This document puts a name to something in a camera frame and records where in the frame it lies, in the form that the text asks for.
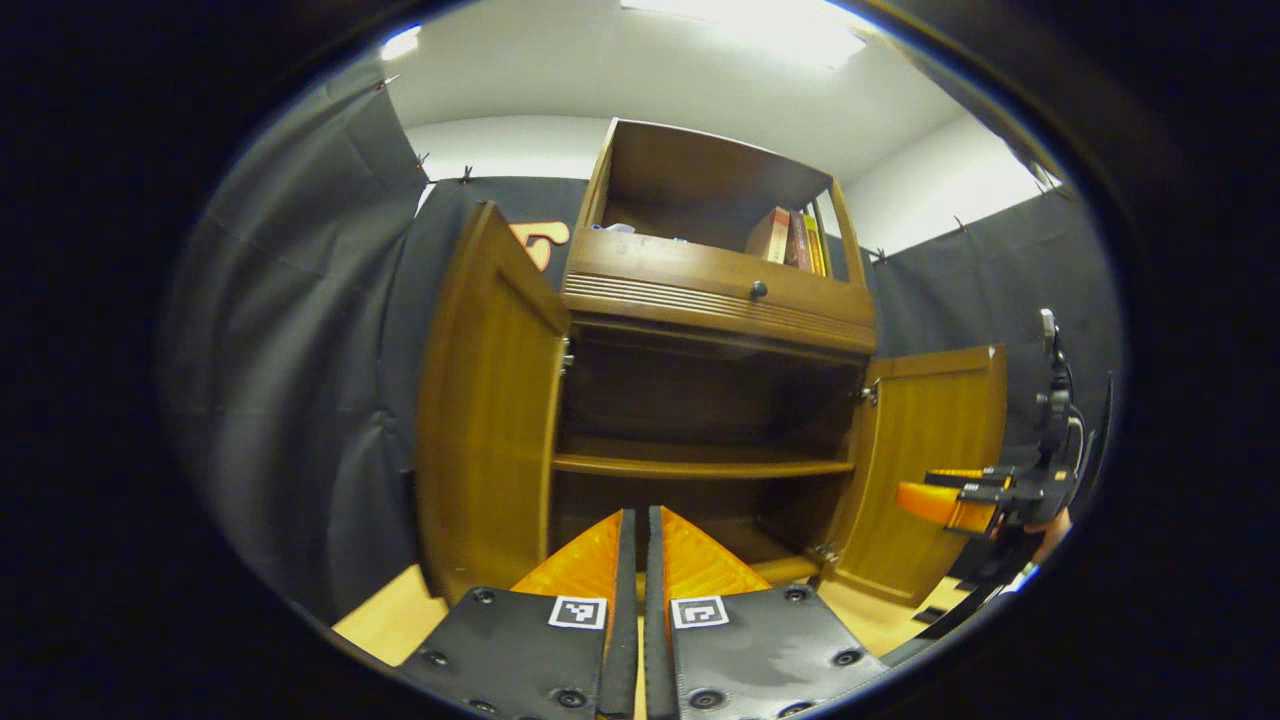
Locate wooden double-door shoe cabinet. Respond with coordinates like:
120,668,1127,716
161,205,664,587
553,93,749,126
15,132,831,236
545,117,881,591

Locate wooden shoe cabinet door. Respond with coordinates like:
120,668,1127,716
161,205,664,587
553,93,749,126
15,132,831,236
820,345,1009,609
415,200,573,606

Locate wooden inner cabinet shelf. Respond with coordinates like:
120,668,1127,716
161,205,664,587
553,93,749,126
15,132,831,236
552,438,858,481

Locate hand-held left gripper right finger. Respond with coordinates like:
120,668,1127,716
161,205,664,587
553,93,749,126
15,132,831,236
643,505,891,720

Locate large ceiling light panel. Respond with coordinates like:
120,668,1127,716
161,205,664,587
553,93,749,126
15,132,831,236
620,0,869,69

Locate wooden cabinet drawer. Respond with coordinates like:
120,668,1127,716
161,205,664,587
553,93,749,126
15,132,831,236
560,228,879,356

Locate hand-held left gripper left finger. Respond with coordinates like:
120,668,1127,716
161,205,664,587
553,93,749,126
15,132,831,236
395,508,641,720

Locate tan hardcover book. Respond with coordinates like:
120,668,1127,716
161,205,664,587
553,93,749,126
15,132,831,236
745,207,791,263

